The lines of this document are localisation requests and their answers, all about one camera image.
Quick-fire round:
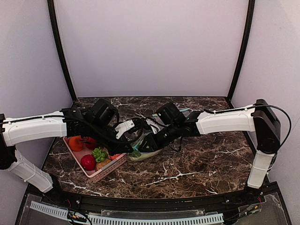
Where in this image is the clear zip bag blue zipper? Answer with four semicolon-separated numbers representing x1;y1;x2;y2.
127;132;162;162

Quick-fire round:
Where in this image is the pink perforated plastic basket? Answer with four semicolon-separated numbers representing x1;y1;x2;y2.
63;137;127;183

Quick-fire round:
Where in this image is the green toy leafy vegetable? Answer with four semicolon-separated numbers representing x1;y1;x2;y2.
130;147;142;158

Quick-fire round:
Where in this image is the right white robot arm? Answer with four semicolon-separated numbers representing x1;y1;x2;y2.
138;99;284;189

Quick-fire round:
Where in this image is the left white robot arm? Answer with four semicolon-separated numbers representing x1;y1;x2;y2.
0;99;135;193

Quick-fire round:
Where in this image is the red toy tomato right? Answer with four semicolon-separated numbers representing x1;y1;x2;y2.
110;153;122;160

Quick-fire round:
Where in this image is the red toy fruit left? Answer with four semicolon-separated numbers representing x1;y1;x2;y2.
84;137;98;150

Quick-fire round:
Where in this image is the red toy fruit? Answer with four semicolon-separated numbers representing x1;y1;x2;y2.
84;137;98;150
81;154;96;171

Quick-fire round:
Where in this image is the green toy bell pepper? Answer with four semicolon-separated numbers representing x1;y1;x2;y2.
92;148;108;163

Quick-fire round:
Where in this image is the brown toy potato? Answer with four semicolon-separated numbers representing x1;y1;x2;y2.
95;158;111;171

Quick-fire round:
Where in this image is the red toy fruit front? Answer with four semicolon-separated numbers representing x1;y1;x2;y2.
81;154;96;171

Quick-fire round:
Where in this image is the orange toy fruit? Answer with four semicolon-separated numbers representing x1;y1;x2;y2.
68;136;84;152

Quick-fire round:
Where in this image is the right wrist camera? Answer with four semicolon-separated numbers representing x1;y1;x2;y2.
145;118;167;134

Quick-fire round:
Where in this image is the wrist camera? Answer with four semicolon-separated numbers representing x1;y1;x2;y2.
114;118;142;140
145;118;167;134

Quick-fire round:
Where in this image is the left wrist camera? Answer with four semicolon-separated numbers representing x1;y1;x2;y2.
114;118;142;140

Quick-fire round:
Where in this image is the white slotted cable duct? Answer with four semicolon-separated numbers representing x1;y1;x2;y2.
30;201;224;225

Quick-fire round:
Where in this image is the black front rail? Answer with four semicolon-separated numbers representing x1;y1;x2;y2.
42;182;286;215

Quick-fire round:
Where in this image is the left black frame post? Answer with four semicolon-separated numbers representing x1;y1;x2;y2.
47;0;77;103

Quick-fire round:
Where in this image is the black frame post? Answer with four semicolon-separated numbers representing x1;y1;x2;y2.
226;0;255;105
47;0;77;103

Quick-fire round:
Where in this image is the right black frame post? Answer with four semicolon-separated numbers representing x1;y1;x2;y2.
226;0;255;105

